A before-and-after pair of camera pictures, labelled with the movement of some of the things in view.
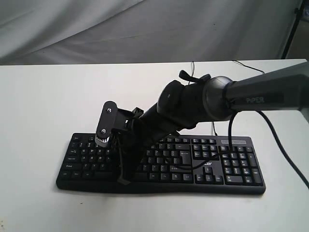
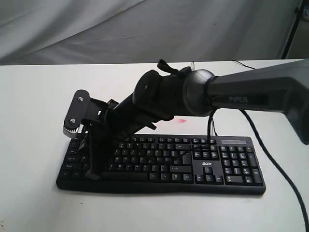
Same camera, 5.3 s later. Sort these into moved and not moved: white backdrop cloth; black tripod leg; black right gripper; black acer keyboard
Moved: black right gripper
Not moved: black acer keyboard; black tripod leg; white backdrop cloth
